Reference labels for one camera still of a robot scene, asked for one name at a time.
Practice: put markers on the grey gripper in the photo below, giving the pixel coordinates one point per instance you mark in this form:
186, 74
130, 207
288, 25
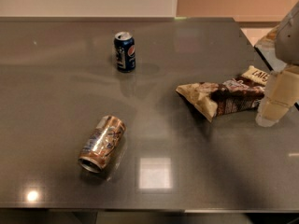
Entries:
288, 44

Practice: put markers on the orange soda can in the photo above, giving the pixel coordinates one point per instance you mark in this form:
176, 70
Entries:
98, 150

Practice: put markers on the blue Pepsi can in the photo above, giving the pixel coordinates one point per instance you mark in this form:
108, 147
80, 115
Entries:
124, 45

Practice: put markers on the brown chip bag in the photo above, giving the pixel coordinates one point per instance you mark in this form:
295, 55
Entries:
237, 94

